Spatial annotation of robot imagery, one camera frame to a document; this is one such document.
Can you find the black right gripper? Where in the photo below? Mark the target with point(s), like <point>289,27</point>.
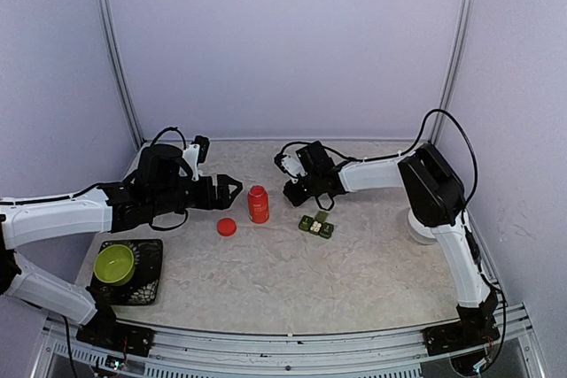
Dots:
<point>296,198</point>

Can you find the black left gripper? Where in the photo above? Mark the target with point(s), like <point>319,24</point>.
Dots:
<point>222,200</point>

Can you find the red bottle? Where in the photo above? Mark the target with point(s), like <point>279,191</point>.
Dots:
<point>258,204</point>

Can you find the green pill organizer box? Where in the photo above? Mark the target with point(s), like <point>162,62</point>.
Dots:
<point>317,225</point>

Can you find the red bottle cap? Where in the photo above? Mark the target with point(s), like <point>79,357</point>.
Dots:
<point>226,227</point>

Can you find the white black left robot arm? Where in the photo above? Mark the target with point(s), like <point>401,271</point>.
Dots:
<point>166,180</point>

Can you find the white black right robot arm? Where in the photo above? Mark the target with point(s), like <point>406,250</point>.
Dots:
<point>438,210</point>

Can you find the black patterned square plate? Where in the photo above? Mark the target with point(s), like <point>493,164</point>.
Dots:
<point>142,287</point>

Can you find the white bowl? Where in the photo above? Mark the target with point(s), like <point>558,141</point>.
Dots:
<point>419,232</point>

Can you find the green bowl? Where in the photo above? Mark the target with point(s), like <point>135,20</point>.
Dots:
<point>115,265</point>

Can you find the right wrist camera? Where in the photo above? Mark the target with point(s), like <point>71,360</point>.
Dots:
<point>289,165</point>

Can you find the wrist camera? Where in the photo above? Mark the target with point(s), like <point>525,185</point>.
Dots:
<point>203,144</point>
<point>289,165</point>

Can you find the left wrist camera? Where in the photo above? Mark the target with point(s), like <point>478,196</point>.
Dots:
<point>203,144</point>

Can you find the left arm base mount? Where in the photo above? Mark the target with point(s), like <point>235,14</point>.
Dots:
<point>122,337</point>

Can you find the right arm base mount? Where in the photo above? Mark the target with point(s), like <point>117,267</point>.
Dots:
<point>455,336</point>

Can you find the front aluminium rail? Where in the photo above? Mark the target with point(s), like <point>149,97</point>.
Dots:
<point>176,352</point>

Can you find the left aluminium frame post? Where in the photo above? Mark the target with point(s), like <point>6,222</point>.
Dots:
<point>113,51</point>

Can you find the aluminium frame post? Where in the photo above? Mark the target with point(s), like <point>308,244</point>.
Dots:
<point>113,51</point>
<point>457,51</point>

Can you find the right aluminium frame post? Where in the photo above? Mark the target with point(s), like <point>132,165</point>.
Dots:
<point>457,51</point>

